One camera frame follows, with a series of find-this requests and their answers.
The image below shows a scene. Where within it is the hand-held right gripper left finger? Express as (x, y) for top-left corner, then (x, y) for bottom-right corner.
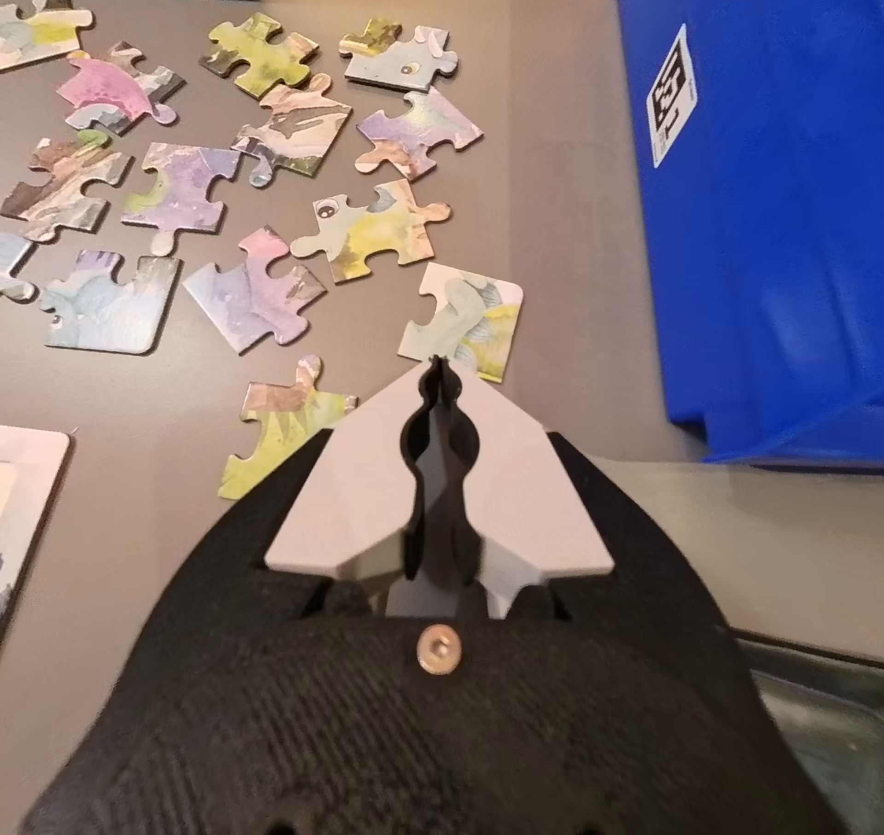
(264, 357), (443, 585)

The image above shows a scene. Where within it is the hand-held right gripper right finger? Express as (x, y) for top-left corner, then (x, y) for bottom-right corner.
(441, 357), (616, 620)

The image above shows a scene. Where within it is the pale blue yellow jigsaw piece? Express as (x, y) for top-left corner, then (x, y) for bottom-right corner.
(398, 262), (523, 383)

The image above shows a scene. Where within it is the puzzle tray with painted border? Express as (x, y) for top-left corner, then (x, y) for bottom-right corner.
(0, 424), (73, 642)

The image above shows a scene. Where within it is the pile of jigsaw pieces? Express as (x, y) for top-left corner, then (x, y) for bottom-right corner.
(0, 0), (523, 504)

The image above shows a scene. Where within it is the blue plastic bin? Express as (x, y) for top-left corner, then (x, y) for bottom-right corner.
(615, 0), (884, 468)

